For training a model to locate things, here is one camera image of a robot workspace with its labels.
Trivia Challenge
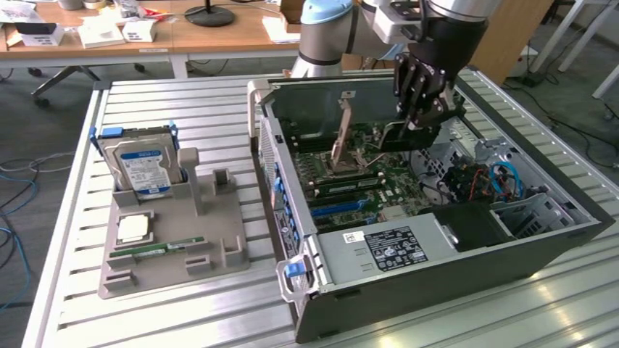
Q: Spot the silver CPU chip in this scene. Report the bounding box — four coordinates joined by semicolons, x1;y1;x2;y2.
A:
115;215;150;244

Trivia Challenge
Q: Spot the green RAM stick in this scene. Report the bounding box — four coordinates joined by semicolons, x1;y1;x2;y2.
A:
108;237;206;259

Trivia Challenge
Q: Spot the black and white box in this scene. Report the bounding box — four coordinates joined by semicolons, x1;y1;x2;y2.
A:
14;22;66;47

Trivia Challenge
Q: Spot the white box red button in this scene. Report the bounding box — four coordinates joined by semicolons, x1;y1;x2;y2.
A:
515;46;541;79

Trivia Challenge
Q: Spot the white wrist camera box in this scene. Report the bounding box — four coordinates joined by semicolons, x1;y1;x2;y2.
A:
375;0;427;46

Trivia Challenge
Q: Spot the black round lamp base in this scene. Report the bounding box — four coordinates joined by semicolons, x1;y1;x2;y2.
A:
184;0;238;28

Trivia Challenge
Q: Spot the wooden cabinet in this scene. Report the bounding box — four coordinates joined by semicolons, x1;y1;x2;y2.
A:
466;0;555;84

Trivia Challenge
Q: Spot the metal drive cage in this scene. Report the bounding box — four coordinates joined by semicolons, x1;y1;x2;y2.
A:
410;112;487;175

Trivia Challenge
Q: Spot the blue floor cable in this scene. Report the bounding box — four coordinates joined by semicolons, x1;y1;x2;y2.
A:
0;173;39;311

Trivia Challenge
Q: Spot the grey parts rack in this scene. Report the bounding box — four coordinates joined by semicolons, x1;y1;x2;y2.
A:
98;146;253;300

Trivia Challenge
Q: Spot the brown cardboard box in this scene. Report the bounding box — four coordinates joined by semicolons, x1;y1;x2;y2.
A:
281;0;306;33

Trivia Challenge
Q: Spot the black graphics card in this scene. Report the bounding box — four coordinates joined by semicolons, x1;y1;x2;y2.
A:
330;96;442;171

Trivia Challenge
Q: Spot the black camera cable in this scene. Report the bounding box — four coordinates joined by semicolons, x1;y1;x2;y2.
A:
418;0;433;41

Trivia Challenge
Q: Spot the CPU socket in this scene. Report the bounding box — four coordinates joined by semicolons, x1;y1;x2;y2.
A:
322;149;370;179

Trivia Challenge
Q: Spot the white open box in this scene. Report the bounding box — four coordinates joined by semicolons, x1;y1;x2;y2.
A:
76;17;126;49

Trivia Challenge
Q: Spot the wooden office desk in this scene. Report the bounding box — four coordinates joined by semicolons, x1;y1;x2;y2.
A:
0;0;175;79
171;0;439;79

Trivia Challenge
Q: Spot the blue expansion slot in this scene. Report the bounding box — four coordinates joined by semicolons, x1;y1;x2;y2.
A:
309;201;370;218

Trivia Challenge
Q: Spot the blue wire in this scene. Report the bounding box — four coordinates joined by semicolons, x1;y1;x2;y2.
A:
487;162;527;200

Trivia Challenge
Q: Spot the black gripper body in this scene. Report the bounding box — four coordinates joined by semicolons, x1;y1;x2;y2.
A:
406;16;487;87

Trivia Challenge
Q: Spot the white table frame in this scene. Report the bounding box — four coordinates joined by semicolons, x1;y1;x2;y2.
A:
530;0;619;99

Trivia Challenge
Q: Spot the white labelled box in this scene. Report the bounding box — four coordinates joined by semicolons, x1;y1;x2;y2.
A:
122;20;159;43

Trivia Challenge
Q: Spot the metal disk bay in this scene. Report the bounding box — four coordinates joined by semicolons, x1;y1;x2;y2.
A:
489;194;582;240

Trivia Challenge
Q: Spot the grey floor cable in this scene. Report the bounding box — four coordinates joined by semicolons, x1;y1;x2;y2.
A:
0;151;78;174

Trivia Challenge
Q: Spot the black castor desk leg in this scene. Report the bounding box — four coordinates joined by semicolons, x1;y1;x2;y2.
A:
28;65;103;108

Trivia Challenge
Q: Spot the metal socket cover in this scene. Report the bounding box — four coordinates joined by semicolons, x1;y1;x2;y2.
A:
350;143;389;170

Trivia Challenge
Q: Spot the black floor cable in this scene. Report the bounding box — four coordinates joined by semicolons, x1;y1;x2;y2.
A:
502;34;619;168

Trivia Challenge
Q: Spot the black RAM stick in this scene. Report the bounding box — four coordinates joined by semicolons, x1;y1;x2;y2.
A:
317;176;385;197

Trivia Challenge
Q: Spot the red wire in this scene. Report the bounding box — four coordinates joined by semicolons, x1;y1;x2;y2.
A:
471;169;486;199

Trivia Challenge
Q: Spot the hard disk blue carrier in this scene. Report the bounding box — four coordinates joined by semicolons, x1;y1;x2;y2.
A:
87;123;190;199

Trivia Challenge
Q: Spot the silver chipset heatsink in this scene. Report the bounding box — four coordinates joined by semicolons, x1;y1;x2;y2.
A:
382;207;411;223

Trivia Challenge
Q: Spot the grey power supply unit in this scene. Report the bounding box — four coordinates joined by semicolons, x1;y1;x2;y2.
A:
309;212;459;286

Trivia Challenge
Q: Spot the black open PC case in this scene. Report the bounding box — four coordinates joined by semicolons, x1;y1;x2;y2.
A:
247;70;617;344

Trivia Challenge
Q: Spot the white paper stack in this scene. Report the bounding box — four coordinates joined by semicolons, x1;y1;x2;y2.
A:
262;16;302;44

